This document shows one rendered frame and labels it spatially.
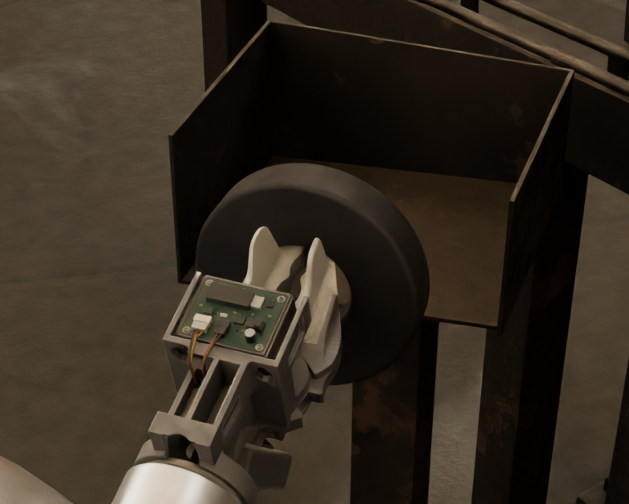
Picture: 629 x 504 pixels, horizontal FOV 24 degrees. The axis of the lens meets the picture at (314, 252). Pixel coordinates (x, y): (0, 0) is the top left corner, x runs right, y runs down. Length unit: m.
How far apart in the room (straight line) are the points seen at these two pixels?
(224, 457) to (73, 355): 1.24
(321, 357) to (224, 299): 0.08
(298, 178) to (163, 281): 1.24
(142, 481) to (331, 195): 0.22
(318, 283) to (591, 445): 1.04
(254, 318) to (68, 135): 1.71
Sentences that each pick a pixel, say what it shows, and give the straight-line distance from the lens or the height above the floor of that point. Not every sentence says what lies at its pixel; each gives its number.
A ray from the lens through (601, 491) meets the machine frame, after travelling 1.74.
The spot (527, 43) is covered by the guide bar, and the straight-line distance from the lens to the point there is 1.33.
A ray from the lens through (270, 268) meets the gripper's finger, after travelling 0.92.
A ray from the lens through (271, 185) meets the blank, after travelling 0.92.
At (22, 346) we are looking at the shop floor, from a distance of 2.06.
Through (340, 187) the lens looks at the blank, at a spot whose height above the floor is 0.78.
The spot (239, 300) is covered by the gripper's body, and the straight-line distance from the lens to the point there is 0.84.
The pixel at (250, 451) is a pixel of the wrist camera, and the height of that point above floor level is 0.70.
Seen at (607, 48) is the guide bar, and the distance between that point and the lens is 1.35.
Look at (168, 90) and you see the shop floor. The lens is 2.63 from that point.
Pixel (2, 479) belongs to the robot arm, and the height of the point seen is 0.96.
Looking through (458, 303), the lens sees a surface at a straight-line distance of 1.10.
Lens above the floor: 1.27
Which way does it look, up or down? 35 degrees down
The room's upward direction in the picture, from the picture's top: straight up
